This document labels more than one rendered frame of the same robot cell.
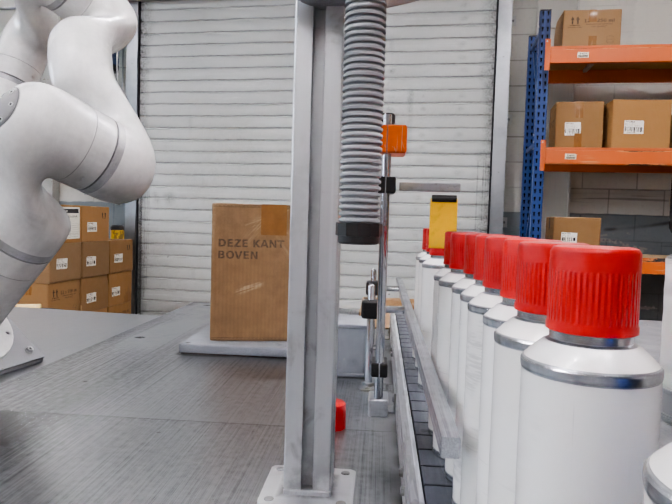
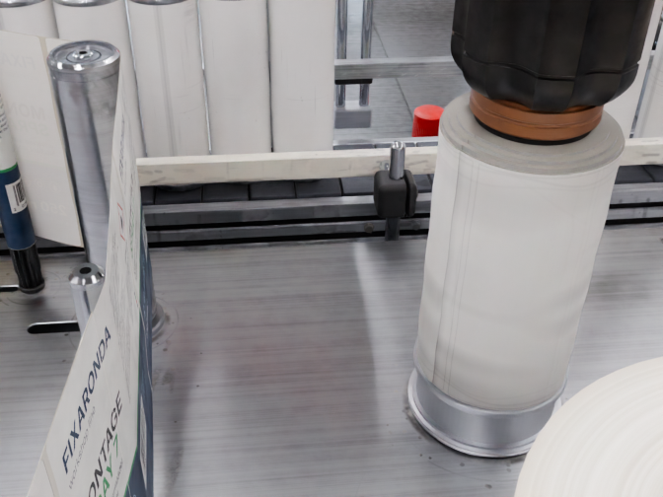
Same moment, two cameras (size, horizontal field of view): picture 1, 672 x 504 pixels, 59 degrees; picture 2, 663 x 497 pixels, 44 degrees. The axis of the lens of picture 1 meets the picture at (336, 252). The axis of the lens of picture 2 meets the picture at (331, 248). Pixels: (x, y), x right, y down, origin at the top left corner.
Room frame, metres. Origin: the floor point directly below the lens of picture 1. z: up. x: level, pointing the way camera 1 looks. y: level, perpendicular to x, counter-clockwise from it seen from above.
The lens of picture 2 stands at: (0.51, -0.73, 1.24)
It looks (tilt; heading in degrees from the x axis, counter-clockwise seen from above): 36 degrees down; 79
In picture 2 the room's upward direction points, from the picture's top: 1 degrees clockwise
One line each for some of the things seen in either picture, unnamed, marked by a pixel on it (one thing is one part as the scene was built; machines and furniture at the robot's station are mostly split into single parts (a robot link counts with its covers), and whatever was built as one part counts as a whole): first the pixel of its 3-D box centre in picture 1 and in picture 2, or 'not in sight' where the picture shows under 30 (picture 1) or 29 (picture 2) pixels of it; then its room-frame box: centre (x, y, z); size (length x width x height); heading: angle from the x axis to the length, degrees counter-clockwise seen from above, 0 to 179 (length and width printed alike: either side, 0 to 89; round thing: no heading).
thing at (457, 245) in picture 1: (464, 343); (236, 56); (0.54, -0.12, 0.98); 0.05 x 0.05 x 0.20
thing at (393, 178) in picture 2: not in sight; (395, 209); (0.66, -0.22, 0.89); 0.03 x 0.03 x 0.12; 86
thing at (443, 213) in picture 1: (443, 221); not in sight; (0.66, -0.12, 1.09); 0.03 x 0.01 x 0.06; 86
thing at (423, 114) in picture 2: (332, 414); (428, 124); (0.75, 0.00, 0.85); 0.03 x 0.03 x 0.03
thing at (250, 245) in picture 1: (271, 267); not in sight; (1.32, 0.14, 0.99); 0.30 x 0.24 x 0.27; 7
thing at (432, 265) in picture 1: (440, 308); not in sight; (0.77, -0.14, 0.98); 0.05 x 0.05 x 0.20
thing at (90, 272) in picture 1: (42, 283); not in sight; (4.32, 2.13, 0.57); 1.20 x 0.85 x 1.14; 172
